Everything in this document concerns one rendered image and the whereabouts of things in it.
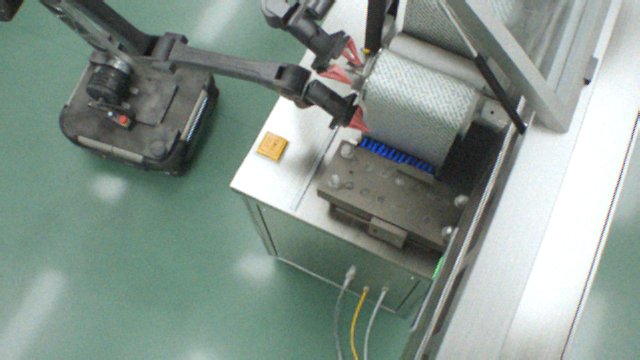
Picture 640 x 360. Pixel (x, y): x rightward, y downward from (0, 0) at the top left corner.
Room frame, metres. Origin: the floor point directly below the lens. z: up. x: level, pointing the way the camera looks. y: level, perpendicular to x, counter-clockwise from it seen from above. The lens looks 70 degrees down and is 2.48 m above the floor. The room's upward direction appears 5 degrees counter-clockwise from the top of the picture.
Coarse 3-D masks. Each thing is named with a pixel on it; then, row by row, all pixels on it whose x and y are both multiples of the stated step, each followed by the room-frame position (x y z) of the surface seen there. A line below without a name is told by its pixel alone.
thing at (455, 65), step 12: (396, 36) 0.84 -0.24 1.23; (408, 36) 0.84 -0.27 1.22; (396, 48) 0.80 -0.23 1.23; (408, 48) 0.80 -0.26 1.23; (420, 48) 0.79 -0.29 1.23; (432, 48) 0.79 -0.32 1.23; (420, 60) 0.76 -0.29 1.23; (432, 60) 0.76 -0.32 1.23; (444, 60) 0.75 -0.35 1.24; (456, 60) 0.75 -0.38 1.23; (468, 60) 0.76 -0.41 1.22; (444, 72) 0.72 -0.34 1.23; (456, 72) 0.72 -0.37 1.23; (468, 72) 0.72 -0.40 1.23; (480, 84) 0.68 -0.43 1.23
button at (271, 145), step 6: (270, 132) 0.74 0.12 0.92; (264, 138) 0.72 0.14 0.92; (270, 138) 0.72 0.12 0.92; (276, 138) 0.72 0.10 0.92; (282, 138) 0.72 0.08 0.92; (264, 144) 0.70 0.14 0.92; (270, 144) 0.70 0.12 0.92; (276, 144) 0.70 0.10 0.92; (282, 144) 0.70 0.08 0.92; (258, 150) 0.69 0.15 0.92; (264, 150) 0.69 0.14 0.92; (270, 150) 0.68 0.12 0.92; (276, 150) 0.68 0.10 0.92; (282, 150) 0.68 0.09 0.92; (270, 156) 0.67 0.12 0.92; (276, 156) 0.66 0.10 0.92
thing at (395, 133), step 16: (368, 112) 0.66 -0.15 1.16; (368, 128) 0.66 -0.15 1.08; (384, 128) 0.64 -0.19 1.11; (400, 128) 0.61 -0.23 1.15; (416, 128) 0.60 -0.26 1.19; (384, 144) 0.63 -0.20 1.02; (400, 144) 0.61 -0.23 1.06; (416, 144) 0.59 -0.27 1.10; (432, 144) 0.57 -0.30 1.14; (448, 144) 0.55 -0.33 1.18; (432, 160) 0.56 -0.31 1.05
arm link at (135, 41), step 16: (48, 0) 0.90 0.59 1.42; (64, 0) 0.93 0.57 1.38; (80, 0) 0.92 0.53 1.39; (96, 0) 0.94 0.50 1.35; (96, 16) 0.91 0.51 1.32; (112, 16) 0.93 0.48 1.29; (112, 32) 0.92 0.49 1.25; (128, 32) 0.93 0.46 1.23; (144, 32) 0.96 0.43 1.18; (128, 48) 0.92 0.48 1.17; (144, 48) 0.92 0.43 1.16; (160, 48) 0.90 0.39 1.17
